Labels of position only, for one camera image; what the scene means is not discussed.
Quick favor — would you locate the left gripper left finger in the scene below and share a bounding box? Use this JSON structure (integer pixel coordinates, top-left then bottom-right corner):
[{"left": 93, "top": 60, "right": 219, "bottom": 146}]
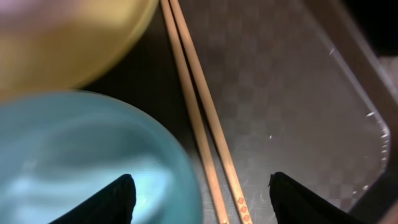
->
[{"left": 51, "top": 174, "right": 136, "bottom": 224}]

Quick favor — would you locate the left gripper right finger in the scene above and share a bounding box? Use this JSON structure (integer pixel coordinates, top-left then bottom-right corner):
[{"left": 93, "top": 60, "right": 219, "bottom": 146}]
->
[{"left": 269, "top": 172, "right": 363, "bottom": 224}]

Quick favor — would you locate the light blue bowl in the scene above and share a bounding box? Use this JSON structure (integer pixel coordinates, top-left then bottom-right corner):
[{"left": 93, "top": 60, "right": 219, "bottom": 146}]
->
[{"left": 1, "top": 91, "right": 203, "bottom": 224}]

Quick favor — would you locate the yellow round plate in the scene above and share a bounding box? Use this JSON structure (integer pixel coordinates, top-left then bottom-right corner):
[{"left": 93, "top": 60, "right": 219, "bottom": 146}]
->
[{"left": 1, "top": 0, "right": 159, "bottom": 101}]

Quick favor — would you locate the dark brown serving tray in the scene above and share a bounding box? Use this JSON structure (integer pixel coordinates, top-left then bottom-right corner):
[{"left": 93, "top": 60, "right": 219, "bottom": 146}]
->
[{"left": 83, "top": 0, "right": 398, "bottom": 224}]

